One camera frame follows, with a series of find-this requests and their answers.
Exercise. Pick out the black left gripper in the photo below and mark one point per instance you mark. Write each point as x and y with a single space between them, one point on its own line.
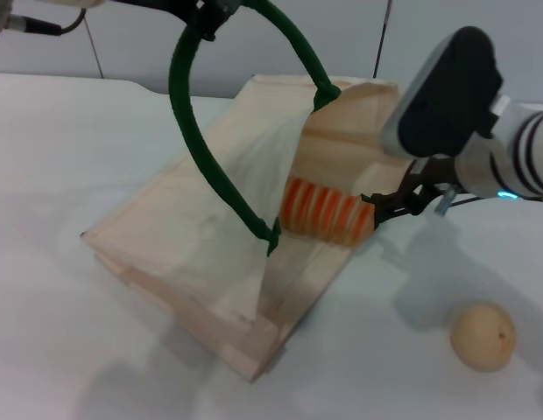
197 9

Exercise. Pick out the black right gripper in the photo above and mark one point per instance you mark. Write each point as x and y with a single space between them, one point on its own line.
431 175

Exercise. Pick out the orange striped long bread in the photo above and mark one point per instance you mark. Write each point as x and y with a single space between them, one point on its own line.
326 212

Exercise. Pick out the round egg yolk pastry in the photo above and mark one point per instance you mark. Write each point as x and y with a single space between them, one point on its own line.
482 337

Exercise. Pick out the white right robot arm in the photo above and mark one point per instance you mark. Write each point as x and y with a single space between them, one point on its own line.
512 153

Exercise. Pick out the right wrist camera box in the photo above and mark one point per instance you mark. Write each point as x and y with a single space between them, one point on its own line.
446 92

